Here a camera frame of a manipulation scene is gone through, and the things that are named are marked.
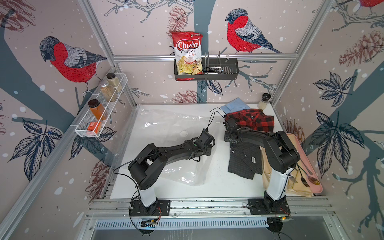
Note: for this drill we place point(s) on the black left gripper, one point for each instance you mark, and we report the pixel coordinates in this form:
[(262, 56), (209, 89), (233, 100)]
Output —
[(209, 152)]

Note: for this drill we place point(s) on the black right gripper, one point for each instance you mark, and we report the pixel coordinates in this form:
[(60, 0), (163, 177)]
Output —
[(225, 137)]

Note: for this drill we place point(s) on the red black plaid shirt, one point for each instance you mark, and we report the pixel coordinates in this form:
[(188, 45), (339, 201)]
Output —
[(254, 119)]

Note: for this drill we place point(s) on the grey pinstriped shirt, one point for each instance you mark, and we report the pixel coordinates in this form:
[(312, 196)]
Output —
[(245, 160)]

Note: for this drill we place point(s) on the clear plastic vacuum bag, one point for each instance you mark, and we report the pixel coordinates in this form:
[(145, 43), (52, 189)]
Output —
[(160, 126)]

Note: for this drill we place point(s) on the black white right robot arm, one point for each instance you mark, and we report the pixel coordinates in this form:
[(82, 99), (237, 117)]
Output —
[(281, 155)]

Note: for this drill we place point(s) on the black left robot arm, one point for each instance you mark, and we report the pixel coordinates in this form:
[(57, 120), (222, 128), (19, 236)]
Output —
[(146, 168)]

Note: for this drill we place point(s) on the light blue folded cloth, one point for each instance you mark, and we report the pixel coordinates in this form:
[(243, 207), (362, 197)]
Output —
[(234, 106)]

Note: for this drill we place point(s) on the beige folded cloth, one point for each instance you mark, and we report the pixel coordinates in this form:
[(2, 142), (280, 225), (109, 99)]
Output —
[(266, 175)]

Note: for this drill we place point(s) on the red Chuba cassava chips bag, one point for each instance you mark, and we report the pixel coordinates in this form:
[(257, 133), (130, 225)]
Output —
[(188, 53)]

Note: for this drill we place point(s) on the pepper grinder black cap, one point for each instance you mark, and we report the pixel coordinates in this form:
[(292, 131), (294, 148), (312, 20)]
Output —
[(264, 101)]

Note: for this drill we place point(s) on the black fork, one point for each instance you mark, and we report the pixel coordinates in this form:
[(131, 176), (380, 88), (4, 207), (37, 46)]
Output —
[(303, 180)]

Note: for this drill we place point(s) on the pink tray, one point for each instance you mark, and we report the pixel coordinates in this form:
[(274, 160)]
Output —
[(295, 185)]

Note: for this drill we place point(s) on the gold spoon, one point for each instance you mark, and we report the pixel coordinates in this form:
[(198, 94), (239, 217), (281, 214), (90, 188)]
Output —
[(310, 177)]

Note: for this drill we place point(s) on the small orange box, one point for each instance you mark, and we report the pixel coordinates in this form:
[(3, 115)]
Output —
[(95, 127)]

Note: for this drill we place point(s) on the orange sauce jar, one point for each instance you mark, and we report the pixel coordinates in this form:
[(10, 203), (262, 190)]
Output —
[(97, 109)]

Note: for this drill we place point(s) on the spice jar black lid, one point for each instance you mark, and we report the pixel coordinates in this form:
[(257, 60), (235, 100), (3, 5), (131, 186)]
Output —
[(114, 81)]

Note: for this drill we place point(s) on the black wire wall basket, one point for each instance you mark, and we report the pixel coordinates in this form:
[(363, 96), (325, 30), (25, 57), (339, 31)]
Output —
[(211, 69)]

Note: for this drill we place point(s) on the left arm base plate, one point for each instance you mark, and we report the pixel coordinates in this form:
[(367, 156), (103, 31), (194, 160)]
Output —
[(158, 208)]

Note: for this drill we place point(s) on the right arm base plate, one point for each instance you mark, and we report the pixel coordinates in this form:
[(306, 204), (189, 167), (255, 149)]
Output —
[(261, 206)]

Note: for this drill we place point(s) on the aluminium mounting rail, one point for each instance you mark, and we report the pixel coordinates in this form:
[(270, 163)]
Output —
[(210, 207)]

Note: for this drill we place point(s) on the clear acrylic wall shelf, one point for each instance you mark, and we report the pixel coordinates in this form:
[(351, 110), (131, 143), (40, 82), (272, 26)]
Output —
[(81, 128)]

